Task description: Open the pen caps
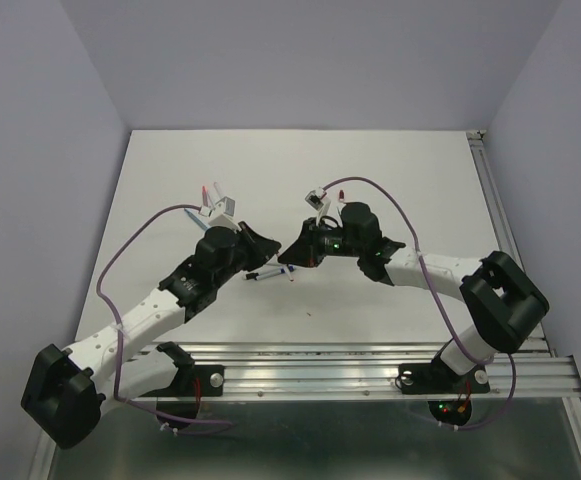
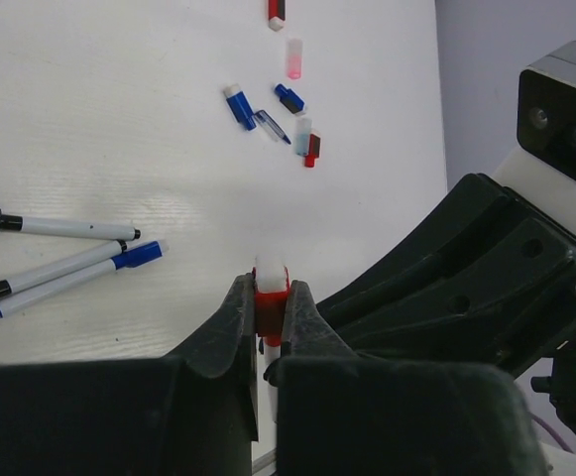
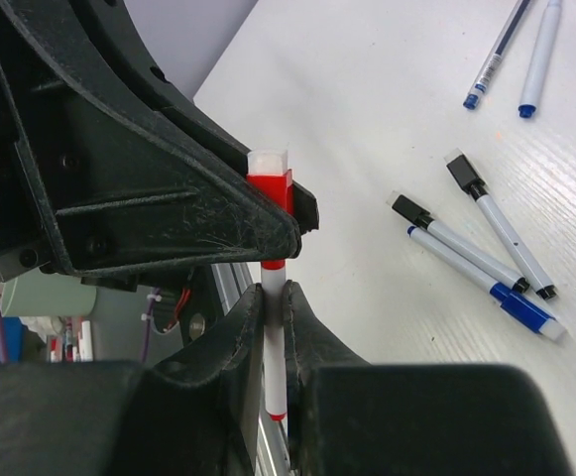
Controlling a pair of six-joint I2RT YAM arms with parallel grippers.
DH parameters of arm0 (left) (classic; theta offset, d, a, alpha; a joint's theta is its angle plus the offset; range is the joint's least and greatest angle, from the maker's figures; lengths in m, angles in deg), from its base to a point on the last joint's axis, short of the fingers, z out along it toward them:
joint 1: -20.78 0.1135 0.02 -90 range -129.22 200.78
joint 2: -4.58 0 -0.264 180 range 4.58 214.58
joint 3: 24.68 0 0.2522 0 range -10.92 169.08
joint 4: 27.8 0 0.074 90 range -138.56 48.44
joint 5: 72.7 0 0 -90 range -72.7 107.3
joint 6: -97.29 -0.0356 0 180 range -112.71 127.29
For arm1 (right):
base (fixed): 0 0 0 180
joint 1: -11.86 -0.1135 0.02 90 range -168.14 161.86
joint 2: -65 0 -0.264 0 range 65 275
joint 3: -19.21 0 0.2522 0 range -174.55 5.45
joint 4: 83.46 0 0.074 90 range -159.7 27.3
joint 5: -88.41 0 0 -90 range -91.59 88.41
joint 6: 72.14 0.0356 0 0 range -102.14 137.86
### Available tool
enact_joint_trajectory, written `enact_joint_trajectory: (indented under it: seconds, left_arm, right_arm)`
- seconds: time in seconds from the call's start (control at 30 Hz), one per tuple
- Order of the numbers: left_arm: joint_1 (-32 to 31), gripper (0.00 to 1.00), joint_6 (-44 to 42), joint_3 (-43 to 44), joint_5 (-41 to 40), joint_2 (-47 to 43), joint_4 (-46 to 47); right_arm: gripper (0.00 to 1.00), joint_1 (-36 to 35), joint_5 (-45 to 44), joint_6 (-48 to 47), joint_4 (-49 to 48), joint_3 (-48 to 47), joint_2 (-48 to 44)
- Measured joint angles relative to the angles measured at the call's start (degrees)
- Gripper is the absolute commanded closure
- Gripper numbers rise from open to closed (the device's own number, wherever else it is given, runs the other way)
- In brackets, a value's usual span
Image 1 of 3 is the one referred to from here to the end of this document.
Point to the aluminium rail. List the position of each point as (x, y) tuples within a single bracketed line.
[(500, 235), (367, 371)]

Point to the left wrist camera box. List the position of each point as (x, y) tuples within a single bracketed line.
[(222, 215)]

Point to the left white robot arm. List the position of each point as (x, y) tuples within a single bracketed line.
[(64, 393)]

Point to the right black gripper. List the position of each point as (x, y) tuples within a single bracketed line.
[(305, 251)]

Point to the aluminium front rail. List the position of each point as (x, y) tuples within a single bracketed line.
[(367, 371)]

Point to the white marker black cap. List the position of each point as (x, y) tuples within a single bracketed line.
[(261, 275)]

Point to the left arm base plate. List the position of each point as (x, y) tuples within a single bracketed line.
[(205, 380)]

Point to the white marker red end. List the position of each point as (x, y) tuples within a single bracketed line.
[(218, 190)]

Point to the pink highlighter pen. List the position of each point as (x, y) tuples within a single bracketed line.
[(205, 197)]

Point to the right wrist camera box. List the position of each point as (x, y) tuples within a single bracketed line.
[(319, 201)]

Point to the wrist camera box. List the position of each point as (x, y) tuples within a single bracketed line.
[(222, 215), (319, 201)]

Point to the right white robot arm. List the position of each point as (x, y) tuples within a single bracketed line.
[(402, 266)]

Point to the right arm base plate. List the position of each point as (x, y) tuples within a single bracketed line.
[(429, 379)]

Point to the aluminium right rail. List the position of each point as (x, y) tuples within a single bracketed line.
[(500, 235)]

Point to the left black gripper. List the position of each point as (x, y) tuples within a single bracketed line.
[(260, 248)]

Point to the light blue highlighter pen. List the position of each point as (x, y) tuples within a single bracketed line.
[(196, 220)]

